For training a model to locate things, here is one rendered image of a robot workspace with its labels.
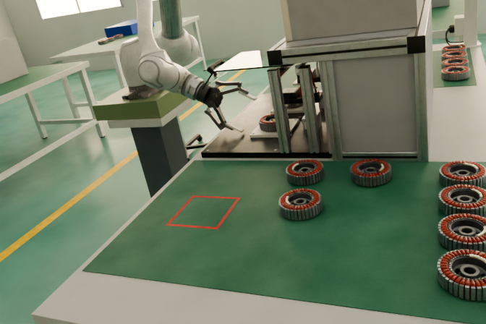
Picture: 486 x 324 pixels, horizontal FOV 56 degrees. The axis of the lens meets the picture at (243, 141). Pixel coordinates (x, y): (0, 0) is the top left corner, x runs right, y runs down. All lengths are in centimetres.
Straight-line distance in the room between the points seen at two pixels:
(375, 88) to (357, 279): 59
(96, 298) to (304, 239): 49
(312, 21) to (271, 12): 521
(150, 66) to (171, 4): 62
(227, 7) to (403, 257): 607
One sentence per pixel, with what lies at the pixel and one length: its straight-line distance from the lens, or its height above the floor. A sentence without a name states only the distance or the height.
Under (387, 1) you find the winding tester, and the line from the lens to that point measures 140.
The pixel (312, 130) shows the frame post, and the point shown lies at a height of 85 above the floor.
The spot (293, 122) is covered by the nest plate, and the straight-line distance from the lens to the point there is 172.
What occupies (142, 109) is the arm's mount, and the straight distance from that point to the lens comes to 226.
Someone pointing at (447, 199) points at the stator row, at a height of 79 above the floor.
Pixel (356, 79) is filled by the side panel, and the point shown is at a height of 101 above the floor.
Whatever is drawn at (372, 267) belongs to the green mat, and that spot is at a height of 75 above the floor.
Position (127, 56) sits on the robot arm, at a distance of 229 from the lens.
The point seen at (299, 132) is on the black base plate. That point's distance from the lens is 165.
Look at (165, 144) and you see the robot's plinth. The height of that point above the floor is 58.
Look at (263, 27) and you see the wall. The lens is 673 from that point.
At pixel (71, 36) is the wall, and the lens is 859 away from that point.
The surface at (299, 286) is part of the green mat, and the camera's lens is 99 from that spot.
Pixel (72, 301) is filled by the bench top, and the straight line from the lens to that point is 115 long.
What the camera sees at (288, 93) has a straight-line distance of 161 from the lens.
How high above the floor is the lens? 139
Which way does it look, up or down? 22 degrees down
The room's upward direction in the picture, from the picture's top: 11 degrees counter-clockwise
